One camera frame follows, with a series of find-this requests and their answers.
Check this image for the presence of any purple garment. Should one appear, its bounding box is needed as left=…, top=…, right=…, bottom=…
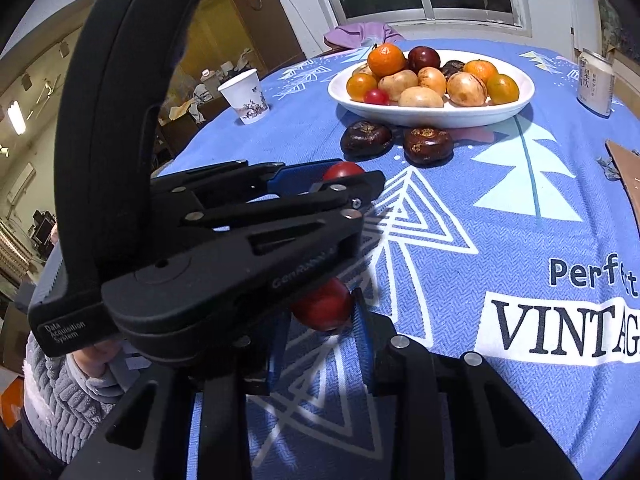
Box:
left=323, top=22, right=405, bottom=51

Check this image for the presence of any grey tassel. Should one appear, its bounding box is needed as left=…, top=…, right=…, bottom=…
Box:
left=597, top=156, right=623, bottom=181

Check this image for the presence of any red purple plum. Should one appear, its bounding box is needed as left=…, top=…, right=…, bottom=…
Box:
left=407, top=46, right=442, bottom=73

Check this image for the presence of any greenish yellow tangerine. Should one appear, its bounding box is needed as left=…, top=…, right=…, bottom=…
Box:
left=486, top=74, right=520, bottom=106

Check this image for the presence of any dark brown mangosteen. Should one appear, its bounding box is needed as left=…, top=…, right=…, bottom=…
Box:
left=403, top=126, right=455, bottom=167

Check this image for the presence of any person's left forearm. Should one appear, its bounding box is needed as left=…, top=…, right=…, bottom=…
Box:
left=22, top=332, right=131, bottom=461

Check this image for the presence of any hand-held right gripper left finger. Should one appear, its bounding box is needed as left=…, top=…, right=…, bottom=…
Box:
left=62, top=317, right=291, bottom=480

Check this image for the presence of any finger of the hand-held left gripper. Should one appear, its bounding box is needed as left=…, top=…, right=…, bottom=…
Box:
left=150, top=160, right=331, bottom=211
left=185, top=170, right=387, bottom=261

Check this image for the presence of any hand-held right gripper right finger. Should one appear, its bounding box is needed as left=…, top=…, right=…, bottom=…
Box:
left=352, top=287, right=583, bottom=480

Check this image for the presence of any person's left hand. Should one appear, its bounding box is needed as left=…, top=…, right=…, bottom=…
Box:
left=70, top=337, right=126, bottom=386

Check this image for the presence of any silver drink can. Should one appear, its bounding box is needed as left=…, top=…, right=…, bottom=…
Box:
left=576, top=48, right=616, bottom=117

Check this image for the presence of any blue printed tablecloth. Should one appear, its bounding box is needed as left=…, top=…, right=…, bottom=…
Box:
left=155, top=37, right=640, bottom=480

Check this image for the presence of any speckled tan pear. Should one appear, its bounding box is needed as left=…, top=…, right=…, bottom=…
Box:
left=446, top=72, right=487, bottom=107
left=417, top=67, right=447, bottom=96
left=377, top=69, right=419, bottom=101
left=398, top=87, right=445, bottom=109

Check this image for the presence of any wooden glass-door cabinet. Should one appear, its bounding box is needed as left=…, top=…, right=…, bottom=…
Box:
left=120, top=0, right=306, bottom=111

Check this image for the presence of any dark purple passion fruit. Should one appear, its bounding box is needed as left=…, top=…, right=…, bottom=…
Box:
left=340, top=121, right=393, bottom=157

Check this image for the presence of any white oval plate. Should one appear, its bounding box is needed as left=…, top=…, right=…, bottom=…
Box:
left=327, top=49, right=536, bottom=129

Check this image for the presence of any large orange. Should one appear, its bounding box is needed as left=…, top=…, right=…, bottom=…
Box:
left=366, top=42, right=406, bottom=77

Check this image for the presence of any white paper cup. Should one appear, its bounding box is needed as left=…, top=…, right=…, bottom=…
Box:
left=217, top=69, right=271, bottom=125

